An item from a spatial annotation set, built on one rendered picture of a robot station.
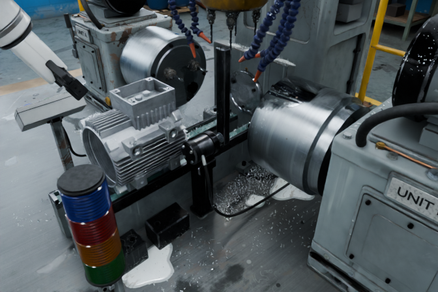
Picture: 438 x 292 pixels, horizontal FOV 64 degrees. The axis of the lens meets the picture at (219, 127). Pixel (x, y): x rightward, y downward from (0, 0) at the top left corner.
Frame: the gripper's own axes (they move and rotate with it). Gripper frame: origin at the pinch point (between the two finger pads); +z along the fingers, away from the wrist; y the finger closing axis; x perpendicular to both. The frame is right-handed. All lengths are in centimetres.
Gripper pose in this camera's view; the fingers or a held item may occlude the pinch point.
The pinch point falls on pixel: (71, 86)
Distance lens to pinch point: 84.1
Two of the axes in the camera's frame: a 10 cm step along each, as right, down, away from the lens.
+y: 6.8, 3.8, -6.2
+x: 6.3, -7.4, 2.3
